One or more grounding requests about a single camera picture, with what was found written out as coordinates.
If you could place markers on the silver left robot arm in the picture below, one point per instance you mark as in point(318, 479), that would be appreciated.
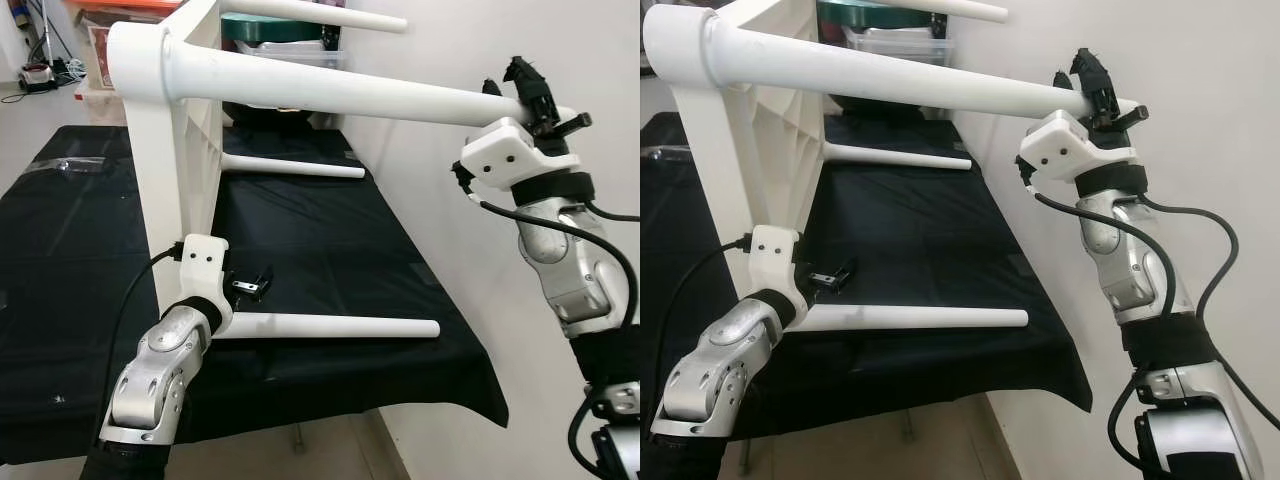
point(720, 360)
point(160, 370)

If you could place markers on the clear storage box orange lid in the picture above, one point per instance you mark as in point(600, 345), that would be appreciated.
point(100, 55)

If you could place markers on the white plastic children table top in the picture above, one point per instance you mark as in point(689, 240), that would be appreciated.
point(720, 180)
point(165, 170)

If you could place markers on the beige cloth cover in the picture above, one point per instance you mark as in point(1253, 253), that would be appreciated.
point(100, 105)

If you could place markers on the metal folding table leg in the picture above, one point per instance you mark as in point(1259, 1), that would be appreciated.
point(911, 425)
point(296, 438)
point(745, 455)

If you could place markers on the black plastic table cloth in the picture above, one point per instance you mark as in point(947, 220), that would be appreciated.
point(350, 250)
point(950, 240)

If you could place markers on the garment steamer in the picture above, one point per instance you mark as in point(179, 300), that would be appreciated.
point(38, 75)

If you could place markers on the clear tape strip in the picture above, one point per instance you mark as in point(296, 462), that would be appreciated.
point(668, 153)
point(65, 166)

